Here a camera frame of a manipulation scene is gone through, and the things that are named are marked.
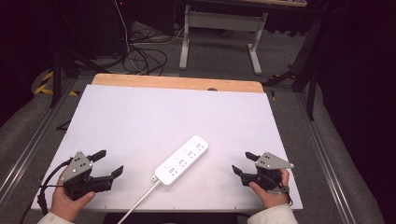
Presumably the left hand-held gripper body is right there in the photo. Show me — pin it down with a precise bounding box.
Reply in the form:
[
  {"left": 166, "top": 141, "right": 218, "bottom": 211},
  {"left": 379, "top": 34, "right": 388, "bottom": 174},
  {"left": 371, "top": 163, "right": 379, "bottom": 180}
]
[{"left": 59, "top": 150, "right": 115, "bottom": 202}]

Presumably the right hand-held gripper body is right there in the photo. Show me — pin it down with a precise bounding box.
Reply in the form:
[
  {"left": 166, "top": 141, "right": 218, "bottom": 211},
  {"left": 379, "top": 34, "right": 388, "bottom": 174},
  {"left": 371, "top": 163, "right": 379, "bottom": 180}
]
[{"left": 239, "top": 151, "right": 295, "bottom": 191}]

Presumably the person's right hand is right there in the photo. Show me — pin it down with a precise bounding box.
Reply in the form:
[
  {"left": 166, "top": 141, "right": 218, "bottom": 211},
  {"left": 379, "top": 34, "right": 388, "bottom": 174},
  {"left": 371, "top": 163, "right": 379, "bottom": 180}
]
[{"left": 248, "top": 168, "right": 290, "bottom": 209}]

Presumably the person's left hand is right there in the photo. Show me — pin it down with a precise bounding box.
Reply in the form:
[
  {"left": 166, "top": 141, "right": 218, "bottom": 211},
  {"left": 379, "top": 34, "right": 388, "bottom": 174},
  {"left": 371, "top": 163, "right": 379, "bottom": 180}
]
[{"left": 49, "top": 167, "right": 96, "bottom": 223}]

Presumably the white power strip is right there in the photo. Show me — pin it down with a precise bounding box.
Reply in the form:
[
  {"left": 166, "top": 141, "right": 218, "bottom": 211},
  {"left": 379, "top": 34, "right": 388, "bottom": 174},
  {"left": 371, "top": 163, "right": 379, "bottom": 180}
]
[{"left": 154, "top": 134, "right": 210, "bottom": 187}]

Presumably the white table board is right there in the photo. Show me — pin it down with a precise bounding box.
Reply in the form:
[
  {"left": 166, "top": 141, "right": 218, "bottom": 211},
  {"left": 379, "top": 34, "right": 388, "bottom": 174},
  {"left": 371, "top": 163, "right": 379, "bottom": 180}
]
[{"left": 31, "top": 84, "right": 304, "bottom": 213}]

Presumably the black tripod stand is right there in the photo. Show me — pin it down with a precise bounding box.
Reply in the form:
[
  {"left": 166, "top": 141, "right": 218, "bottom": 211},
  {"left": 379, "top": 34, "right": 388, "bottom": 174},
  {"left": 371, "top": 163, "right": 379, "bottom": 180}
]
[{"left": 49, "top": 0, "right": 110, "bottom": 109}]

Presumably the black metal stand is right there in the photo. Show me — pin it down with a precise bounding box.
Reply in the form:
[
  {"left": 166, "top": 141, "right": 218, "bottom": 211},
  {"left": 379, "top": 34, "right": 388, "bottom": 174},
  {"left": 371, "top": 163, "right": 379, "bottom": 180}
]
[{"left": 262, "top": 17, "right": 325, "bottom": 121}]

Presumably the black computer case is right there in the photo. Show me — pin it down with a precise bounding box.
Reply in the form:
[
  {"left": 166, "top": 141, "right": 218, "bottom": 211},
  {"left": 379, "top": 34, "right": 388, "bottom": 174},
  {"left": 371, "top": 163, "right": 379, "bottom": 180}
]
[{"left": 77, "top": 0, "right": 133, "bottom": 58}]

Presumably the wooden desk top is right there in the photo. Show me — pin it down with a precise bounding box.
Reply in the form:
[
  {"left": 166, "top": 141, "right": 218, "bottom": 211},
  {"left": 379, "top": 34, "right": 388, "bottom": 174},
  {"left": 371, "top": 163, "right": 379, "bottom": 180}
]
[{"left": 191, "top": 0, "right": 308, "bottom": 8}]

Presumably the white power strip cable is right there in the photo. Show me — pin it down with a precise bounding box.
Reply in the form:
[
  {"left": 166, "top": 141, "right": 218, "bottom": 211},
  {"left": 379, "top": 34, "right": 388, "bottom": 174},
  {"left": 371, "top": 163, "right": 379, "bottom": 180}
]
[{"left": 116, "top": 175, "right": 162, "bottom": 224}]

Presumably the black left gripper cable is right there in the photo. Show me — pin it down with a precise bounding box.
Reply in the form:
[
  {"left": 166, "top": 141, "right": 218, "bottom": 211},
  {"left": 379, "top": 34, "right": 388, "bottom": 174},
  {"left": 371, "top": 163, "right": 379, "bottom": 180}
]
[{"left": 19, "top": 158, "right": 75, "bottom": 224}]

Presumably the aluminium rail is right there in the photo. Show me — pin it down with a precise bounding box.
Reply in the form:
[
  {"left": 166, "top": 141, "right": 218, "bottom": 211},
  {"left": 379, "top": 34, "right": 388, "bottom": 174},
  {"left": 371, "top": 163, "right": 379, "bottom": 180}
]
[
  {"left": 0, "top": 77, "right": 79, "bottom": 203},
  {"left": 294, "top": 92, "right": 357, "bottom": 224}
]

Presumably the tangle of black floor cables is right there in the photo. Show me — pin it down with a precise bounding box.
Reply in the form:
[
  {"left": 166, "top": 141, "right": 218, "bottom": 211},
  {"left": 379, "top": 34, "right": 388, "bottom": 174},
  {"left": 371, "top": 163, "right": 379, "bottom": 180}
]
[{"left": 121, "top": 29, "right": 169, "bottom": 77}]

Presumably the thin white floor cable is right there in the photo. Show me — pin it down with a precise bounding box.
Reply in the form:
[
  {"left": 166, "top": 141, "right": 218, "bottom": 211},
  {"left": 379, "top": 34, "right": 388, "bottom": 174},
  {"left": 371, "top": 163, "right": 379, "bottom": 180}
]
[{"left": 113, "top": 0, "right": 188, "bottom": 75}]

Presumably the white metal desk frame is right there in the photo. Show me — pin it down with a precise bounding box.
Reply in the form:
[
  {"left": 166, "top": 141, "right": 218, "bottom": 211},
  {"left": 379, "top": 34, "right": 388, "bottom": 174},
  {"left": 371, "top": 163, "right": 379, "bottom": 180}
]
[{"left": 178, "top": 4, "right": 269, "bottom": 76}]

